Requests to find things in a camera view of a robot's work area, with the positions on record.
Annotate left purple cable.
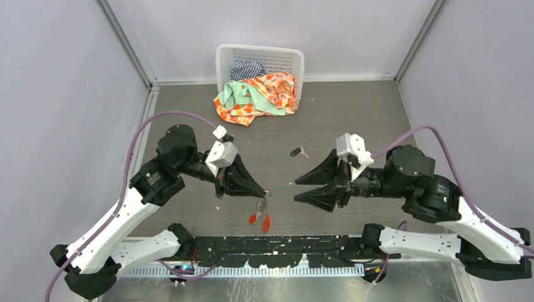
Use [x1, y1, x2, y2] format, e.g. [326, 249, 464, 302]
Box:
[43, 110, 227, 302]

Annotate orange floral cloth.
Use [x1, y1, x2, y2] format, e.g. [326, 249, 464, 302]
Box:
[213, 72, 299, 127]

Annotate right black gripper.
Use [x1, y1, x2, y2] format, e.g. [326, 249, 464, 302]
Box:
[290, 145, 403, 210]

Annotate white slotted cable duct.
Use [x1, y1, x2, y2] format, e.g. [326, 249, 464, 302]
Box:
[126, 263, 365, 278]

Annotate mint green cloth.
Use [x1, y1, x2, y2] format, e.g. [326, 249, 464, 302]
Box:
[217, 81, 286, 116]

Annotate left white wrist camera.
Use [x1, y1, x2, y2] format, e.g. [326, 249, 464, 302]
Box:
[205, 125, 238, 177]

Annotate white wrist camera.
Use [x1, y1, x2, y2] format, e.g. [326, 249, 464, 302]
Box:
[205, 125, 238, 177]
[336, 133, 374, 182]

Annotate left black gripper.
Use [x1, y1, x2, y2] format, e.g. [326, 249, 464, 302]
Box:
[177, 152, 266, 199]

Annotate metal keyring holder red handle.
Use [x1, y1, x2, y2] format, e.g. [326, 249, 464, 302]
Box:
[255, 190, 271, 233]

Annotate white plastic laundry basket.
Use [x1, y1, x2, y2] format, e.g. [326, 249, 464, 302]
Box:
[215, 44, 305, 99]

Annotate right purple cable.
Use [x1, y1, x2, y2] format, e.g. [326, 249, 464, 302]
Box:
[370, 124, 534, 284]

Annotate blue striped cloth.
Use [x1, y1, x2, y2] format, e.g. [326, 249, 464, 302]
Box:
[230, 60, 266, 81]

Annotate key with red tag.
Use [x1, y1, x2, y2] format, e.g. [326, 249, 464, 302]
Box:
[249, 213, 258, 224]

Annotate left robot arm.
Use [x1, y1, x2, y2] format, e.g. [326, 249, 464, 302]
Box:
[50, 125, 266, 299]

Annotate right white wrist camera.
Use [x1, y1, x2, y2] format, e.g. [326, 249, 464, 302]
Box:
[336, 133, 374, 182]

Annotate purple cable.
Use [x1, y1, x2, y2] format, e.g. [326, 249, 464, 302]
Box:
[43, 110, 227, 302]
[370, 124, 534, 284]

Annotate key with black tag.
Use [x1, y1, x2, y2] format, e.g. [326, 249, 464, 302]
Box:
[290, 147, 309, 158]

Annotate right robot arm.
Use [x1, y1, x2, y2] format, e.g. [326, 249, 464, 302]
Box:
[294, 145, 533, 281]

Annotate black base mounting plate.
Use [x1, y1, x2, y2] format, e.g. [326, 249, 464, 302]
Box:
[164, 235, 385, 268]

